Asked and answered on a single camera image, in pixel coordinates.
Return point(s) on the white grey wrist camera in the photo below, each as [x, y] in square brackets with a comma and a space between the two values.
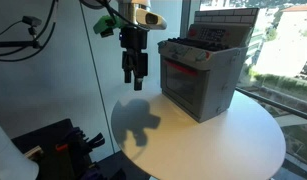
[151, 19]

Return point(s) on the black clamp with orange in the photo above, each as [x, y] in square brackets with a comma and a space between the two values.
[78, 146]

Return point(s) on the dark window rail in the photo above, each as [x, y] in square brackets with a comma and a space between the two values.
[273, 104]

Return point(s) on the black camera on stand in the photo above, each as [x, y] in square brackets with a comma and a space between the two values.
[32, 22]

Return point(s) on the black cart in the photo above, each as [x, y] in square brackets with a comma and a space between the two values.
[49, 136]

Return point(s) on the grey toy stove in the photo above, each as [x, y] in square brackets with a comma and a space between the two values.
[219, 76]

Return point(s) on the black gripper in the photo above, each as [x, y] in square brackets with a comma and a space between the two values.
[133, 38]

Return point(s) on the white rounded object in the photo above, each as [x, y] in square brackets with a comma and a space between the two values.
[8, 156]

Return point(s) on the teal stove knob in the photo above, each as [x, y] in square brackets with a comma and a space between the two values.
[203, 56]
[176, 50]
[161, 46]

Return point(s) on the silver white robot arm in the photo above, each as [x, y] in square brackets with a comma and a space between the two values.
[132, 8]

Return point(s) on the grey oven door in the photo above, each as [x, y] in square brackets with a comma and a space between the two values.
[183, 90]

